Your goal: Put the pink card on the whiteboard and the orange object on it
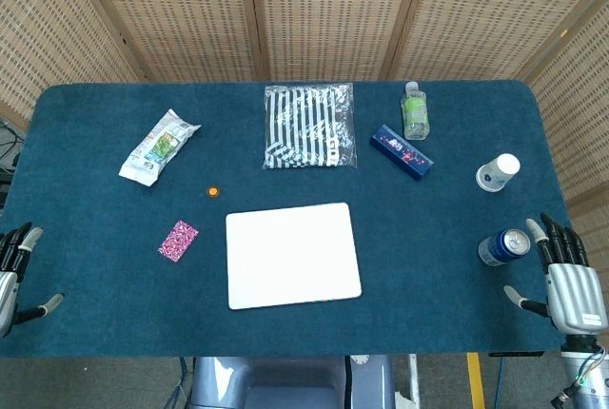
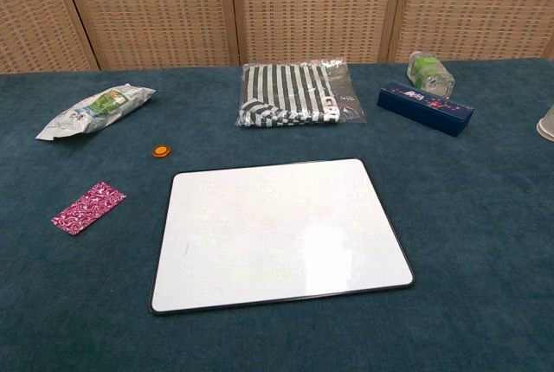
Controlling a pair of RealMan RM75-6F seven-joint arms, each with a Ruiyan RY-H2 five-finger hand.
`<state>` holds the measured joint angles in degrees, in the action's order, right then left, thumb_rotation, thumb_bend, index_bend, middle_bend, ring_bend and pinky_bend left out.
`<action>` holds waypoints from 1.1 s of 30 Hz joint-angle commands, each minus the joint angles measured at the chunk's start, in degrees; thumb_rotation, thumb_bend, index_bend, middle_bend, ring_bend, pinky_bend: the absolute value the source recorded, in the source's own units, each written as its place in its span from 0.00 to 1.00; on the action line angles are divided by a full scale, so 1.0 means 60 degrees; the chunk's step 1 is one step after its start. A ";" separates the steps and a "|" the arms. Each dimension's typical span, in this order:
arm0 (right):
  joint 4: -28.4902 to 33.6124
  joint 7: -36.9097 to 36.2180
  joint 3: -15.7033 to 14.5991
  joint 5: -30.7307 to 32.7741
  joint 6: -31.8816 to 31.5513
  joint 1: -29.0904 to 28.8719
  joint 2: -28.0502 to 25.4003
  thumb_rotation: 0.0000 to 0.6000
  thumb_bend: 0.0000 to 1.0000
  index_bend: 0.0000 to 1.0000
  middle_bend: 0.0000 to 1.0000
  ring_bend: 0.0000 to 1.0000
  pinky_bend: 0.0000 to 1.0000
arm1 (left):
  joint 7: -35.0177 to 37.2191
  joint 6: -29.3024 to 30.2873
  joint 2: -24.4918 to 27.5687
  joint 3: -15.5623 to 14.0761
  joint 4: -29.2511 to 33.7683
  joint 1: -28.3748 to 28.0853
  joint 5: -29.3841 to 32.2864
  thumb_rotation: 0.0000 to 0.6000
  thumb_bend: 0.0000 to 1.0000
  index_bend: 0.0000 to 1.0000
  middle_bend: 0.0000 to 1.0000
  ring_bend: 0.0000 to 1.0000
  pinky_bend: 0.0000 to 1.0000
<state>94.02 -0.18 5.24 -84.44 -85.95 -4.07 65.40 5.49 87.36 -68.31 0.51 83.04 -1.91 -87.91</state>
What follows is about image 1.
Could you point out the white paper cup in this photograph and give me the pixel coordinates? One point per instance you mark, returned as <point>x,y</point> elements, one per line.
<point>497,173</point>

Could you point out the small orange disc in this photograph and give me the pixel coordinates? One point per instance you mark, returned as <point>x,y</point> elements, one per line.
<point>212,191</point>

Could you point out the pink patterned packet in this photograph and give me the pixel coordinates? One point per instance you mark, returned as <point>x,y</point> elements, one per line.
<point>178,240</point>

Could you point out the white snack bag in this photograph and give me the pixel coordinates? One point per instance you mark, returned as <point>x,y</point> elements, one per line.
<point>157,147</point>

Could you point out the white table leg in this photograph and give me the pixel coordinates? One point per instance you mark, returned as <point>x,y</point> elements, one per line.
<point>414,380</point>

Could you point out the white rectangular board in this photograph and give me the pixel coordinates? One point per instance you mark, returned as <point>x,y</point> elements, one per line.
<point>291,255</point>

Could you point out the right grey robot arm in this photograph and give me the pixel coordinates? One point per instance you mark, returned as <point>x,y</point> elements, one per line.
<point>587,380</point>

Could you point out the striped cloth in plastic bag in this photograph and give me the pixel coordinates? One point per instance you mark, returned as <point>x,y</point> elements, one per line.
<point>308,126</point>

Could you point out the blue drink can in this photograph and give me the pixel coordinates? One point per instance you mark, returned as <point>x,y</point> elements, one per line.
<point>503,247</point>

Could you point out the long dark blue box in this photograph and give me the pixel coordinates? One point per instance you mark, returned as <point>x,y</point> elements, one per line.
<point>402,152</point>

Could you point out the woven bamboo folding screen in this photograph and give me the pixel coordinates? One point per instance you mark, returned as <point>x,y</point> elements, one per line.
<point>304,14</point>

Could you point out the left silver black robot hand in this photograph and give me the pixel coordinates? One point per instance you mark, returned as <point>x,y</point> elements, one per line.
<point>8,285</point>

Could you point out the blue felt table cover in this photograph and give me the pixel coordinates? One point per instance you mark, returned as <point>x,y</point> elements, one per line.
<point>95,261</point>

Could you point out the clear bottle with green label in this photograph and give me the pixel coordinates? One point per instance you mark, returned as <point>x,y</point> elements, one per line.
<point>415,111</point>

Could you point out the blue-grey robot torso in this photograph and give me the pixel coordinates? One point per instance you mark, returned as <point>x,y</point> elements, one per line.
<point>285,383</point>

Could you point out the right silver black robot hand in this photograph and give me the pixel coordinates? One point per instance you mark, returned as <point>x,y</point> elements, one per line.
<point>573,292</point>

